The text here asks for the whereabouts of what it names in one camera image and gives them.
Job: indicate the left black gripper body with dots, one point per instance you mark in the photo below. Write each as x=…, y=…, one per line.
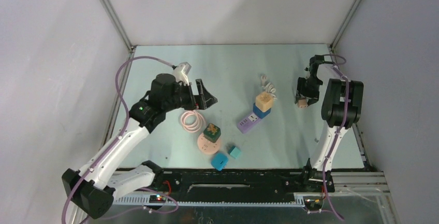
x=190, y=102

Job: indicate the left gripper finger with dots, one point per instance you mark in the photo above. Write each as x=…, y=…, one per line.
x=204, y=104
x=207, y=95

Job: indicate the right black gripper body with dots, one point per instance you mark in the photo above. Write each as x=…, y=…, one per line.
x=309, y=87

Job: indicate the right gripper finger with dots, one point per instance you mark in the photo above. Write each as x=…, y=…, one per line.
x=310, y=100
x=298, y=94

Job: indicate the small pink plug adapter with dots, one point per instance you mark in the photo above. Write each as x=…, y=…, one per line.
x=302, y=103

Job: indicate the dark green cube socket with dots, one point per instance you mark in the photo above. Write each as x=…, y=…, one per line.
x=212, y=133

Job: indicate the beige cube socket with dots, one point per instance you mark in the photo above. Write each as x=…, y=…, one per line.
x=264, y=101

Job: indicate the dark blue cube socket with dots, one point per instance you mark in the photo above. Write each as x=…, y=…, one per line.
x=259, y=113

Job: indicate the purple power strip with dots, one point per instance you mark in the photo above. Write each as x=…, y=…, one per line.
x=246, y=124

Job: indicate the teal small cube adapter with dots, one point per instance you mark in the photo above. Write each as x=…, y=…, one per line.
x=234, y=152

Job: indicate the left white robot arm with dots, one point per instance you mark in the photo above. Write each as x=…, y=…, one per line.
x=94, y=187

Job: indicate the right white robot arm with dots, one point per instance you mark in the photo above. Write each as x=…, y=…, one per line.
x=340, y=110

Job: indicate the round pink power strip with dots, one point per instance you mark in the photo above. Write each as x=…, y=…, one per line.
x=207, y=147

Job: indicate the light blue flat adapter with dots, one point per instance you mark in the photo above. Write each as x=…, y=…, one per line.
x=219, y=161

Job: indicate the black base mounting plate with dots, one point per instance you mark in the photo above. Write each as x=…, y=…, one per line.
x=235, y=185

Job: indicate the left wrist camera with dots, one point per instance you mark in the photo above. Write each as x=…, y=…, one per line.
x=180, y=72

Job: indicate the grey cable duct rail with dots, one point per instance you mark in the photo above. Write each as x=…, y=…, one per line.
x=156, y=200

